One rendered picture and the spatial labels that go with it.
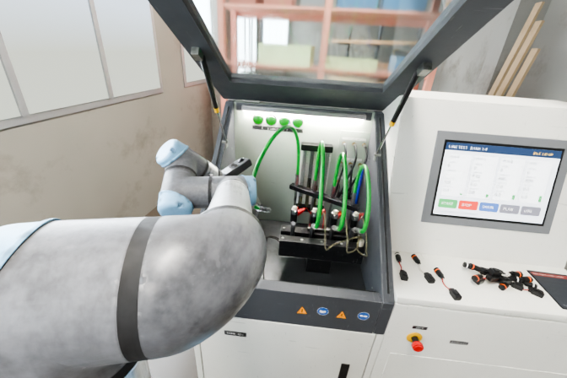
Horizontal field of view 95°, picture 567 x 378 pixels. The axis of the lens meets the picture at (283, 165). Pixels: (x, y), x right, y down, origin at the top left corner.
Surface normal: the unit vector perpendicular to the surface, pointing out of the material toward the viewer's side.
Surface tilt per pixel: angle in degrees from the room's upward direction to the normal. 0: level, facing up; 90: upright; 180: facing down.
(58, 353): 84
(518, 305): 0
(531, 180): 76
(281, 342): 90
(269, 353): 90
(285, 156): 90
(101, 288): 45
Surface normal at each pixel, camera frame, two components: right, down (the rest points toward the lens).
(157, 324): 0.25, 0.16
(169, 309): 0.37, -0.04
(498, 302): 0.06, -0.91
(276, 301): -0.08, 0.41
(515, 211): -0.07, 0.18
